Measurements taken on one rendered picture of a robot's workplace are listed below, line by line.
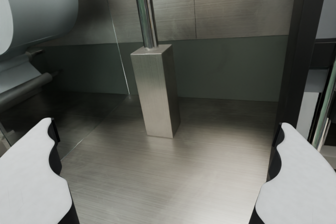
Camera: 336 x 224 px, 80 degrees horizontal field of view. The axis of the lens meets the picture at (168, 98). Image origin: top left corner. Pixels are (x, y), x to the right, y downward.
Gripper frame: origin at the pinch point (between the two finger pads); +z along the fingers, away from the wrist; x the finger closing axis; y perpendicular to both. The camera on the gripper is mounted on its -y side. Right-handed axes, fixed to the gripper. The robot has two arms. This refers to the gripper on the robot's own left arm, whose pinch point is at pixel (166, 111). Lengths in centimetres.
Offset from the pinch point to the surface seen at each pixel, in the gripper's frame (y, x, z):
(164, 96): 18.8, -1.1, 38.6
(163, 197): 33.8, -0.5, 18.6
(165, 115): 25.0, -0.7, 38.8
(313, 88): 4.5, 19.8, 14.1
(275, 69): 16, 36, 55
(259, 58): 12, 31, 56
